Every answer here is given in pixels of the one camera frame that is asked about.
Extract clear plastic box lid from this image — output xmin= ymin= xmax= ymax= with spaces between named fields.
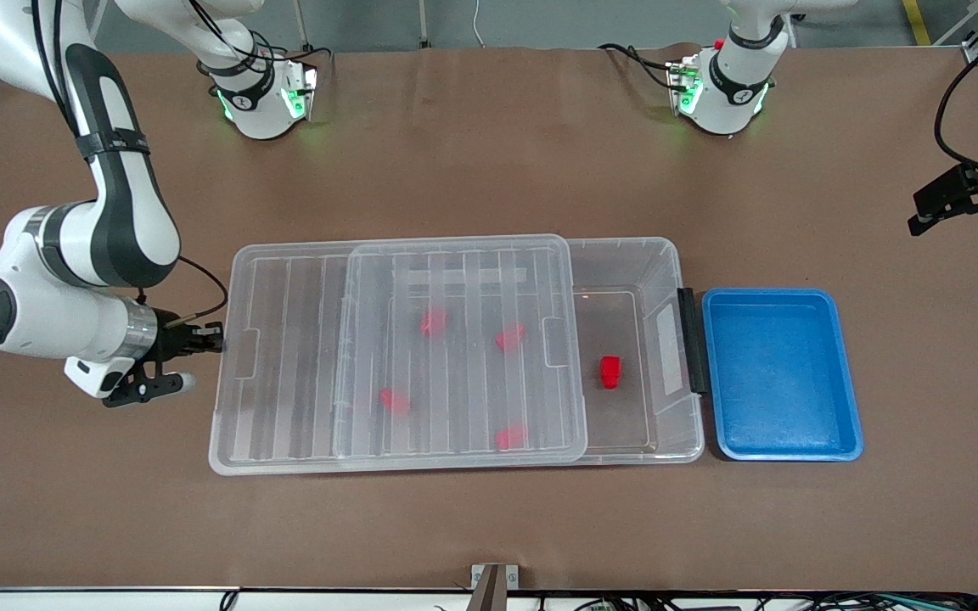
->
xmin=208 ymin=233 xmax=589 ymax=476

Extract clear plastic storage box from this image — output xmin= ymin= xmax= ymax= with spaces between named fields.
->
xmin=332 ymin=236 xmax=705 ymax=466

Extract blue plastic tray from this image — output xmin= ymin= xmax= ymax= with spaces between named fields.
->
xmin=701 ymin=288 xmax=865 ymax=463

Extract black right arm base cable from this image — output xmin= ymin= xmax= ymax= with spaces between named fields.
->
xmin=200 ymin=0 xmax=334 ymax=67

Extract black arm base cable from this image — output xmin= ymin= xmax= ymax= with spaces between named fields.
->
xmin=598 ymin=42 xmax=678 ymax=91
xmin=200 ymin=0 xmax=334 ymax=67

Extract black left arm base cable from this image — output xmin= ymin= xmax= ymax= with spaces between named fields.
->
xmin=598 ymin=42 xmax=678 ymax=91

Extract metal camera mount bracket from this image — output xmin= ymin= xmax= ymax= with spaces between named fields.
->
xmin=470 ymin=563 xmax=520 ymax=611

